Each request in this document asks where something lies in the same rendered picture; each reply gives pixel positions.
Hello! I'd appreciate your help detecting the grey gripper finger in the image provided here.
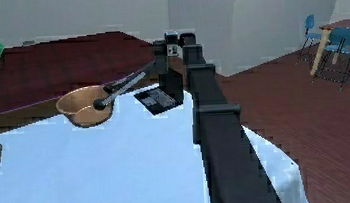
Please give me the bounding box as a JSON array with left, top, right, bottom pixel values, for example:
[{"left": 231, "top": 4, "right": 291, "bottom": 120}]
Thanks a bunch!
[
  {"left": 90, "top": 71, "right": 150, "bottom": 112},
  {"left": 101, "top": 61, "right": 157, "bottom": 95}
]

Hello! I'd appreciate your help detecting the brown table with pale legs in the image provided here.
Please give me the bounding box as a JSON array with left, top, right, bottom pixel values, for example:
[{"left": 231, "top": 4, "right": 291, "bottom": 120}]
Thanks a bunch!
[{"left": 307, "top": 18, "right": 350, "bottom": 77}]

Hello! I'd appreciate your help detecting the copper brown bowl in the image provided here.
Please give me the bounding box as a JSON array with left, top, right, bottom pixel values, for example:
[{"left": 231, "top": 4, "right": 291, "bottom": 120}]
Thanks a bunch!
[{"left": 54, "top": 84, "right": 116, "bottom": 131}]

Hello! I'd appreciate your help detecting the blue chair with black legs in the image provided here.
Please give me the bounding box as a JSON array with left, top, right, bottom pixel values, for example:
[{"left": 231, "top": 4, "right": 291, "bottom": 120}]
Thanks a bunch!
[
  {"left": 294, "top": 13, "right": 325, "bottom": 65},
  {"left": 308, "top": 26, "right": 350, "bottom": 93}
]

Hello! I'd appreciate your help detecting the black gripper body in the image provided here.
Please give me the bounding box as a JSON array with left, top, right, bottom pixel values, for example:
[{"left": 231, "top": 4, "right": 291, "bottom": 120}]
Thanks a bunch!
[{"left": 147, "top": 38, "right": 185, "bottom": 105}]

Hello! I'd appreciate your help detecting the black remote control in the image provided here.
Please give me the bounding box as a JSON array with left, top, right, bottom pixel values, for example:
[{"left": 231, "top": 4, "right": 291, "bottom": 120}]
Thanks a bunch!
[{"left": 132, "top": 86, "right": 186, "bottom": 118}]

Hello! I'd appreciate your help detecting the pale blue bed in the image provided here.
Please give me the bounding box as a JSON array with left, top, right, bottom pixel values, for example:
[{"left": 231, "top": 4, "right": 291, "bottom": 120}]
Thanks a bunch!
[{"left": 0, "top": 70, "right": 311, "bottom": 203}]

